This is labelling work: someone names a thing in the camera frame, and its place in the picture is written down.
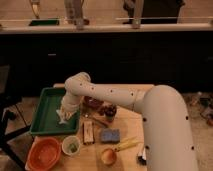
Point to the wooden handled spoon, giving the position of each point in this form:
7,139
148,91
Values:
96,120

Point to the dark green background tray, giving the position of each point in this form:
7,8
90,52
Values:
50,22

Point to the green plastic tray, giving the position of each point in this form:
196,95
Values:
46,120

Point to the orange bowl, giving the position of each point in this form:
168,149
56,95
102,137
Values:
44,154

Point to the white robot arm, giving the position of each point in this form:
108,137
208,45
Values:
168,137

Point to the black chair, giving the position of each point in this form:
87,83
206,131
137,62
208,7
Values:
5,115

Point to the yellow handled orange scoop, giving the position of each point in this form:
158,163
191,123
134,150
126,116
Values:
109,155

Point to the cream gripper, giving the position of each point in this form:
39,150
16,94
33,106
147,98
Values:
69,105

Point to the wooden rectangular block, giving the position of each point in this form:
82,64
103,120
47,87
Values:
88,133

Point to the dark red bowl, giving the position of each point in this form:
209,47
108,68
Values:
92,103

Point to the light blue towel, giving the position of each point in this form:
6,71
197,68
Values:
62,117

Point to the blue sponge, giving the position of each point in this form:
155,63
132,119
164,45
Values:
110,136

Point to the bunch of dark grapes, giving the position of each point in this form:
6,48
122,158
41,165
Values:
108,110

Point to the small white cup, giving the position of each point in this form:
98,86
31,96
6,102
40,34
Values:
71,145

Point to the black white dish brush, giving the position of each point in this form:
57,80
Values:
141,157

